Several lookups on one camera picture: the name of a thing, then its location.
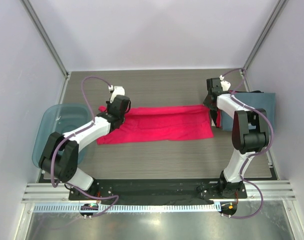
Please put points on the pink t shirt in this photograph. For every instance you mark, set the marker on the pink t shirt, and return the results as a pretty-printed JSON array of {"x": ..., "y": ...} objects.
[{"x": 168, "y": 123}]

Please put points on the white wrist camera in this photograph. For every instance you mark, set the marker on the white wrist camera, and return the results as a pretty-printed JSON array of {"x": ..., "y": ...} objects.
[
  {"x": 224, "y": 84},
  {"x": 114, "y": 91}
]

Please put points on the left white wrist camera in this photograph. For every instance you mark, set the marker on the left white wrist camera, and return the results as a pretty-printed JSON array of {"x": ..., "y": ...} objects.
[{"x": 114, "y": 91}]

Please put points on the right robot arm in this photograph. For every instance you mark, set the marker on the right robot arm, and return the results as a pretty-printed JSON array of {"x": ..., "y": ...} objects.
[{"x": 250, "y": 136}]

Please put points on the clear blue plastic bin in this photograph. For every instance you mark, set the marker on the clear blue plastic bin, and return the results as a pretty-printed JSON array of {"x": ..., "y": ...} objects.
[{"x": 61, "y": 118}]

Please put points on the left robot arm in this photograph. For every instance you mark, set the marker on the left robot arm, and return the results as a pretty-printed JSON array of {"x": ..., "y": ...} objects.
[{"x": 60, "y": 154}]

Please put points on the folded grey-blue t shirt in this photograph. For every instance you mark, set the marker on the folded grey-blue t shirt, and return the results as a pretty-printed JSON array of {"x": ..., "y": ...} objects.
[{"x": 257, "y": 100}]

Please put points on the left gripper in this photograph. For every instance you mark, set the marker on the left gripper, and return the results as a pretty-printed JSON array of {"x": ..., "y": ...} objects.
[{"x": 108, "y": 104}]

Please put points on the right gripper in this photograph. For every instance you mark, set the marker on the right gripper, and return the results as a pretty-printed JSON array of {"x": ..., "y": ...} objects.
[{"x": 206, "y": 102}]

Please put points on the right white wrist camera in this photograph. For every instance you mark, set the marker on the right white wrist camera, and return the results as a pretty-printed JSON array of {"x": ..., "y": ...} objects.
[{"x": 224, "y": 84}]

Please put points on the slotted cable duct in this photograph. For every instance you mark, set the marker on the slotted cable duct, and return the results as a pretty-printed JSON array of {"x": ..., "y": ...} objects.
[{"x": 95, "y": 208}]

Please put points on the folded black t shirt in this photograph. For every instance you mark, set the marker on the folded black t shirt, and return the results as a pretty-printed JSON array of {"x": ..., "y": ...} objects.
[{"x": 214, "y": 114}]

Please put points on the aluminium frame post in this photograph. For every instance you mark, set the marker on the aluminium frame post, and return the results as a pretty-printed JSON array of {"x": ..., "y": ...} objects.
[
  {"x": 42, "y": 32},
  {"x": 272, "y": 19}
]

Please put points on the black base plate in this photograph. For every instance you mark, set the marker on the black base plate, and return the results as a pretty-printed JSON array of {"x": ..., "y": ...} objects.
[{"x": 168, "y": 192}]

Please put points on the right aluminium frame post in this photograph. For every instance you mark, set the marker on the right aluminium frame post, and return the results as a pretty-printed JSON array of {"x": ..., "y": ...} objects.
[{"x": 272, "y": 19}]

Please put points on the folded white t shirt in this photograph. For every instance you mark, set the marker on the folded white t shirt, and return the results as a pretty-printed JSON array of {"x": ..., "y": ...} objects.
[{"x": 213, "y": 123}]

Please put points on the left aluminium frame post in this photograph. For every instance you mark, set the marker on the left aluminium frame post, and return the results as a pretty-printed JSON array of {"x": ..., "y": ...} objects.
[{"x": 42, "y": 32}]

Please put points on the aluminium rail beam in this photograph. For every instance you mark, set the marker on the aluminium rail beam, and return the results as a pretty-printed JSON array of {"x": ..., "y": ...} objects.
[{"x": 272, "y": 190}]

